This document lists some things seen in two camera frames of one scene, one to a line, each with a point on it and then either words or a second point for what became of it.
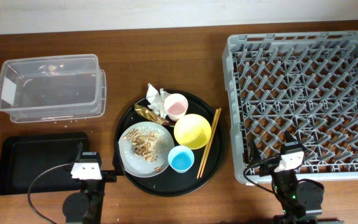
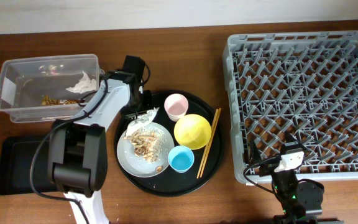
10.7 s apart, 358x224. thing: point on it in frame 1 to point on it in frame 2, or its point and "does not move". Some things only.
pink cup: x=176 y=106 does not move
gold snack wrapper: x=147 y=113 to x=46 y=100
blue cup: x=181 y=158 does not move
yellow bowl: x=192 y=130 does not move
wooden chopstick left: x=207 y=143 does not move
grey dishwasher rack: x=321 y=86 does not move
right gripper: x=255 y=155 does not move
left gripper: x=110 y=176 to x=129 y=111
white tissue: x=156 y=100 to x=84 y=84
